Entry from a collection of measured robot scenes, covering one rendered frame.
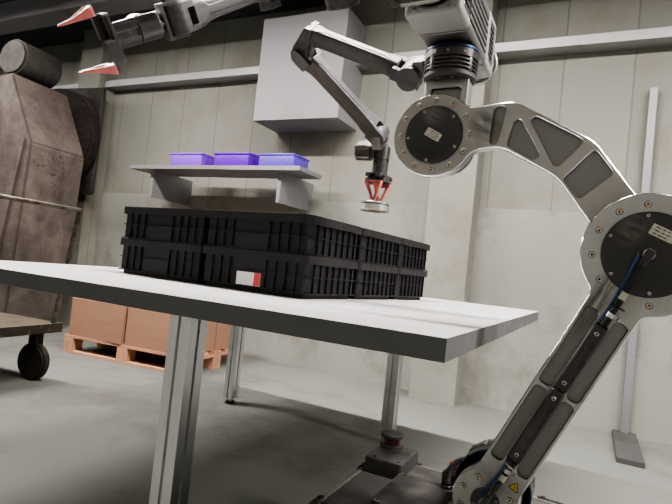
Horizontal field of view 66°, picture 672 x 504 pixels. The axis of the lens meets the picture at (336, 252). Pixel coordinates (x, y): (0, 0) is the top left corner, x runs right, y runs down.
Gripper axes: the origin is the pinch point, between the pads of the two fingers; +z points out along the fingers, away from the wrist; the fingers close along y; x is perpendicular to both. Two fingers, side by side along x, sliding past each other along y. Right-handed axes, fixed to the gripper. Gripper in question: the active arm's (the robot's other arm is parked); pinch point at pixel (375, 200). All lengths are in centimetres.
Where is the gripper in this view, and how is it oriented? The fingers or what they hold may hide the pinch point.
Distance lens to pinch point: 189.8
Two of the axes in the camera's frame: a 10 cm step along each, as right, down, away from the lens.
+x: 8.5, 1.0, -5.1
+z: -1.3, 9.9, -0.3
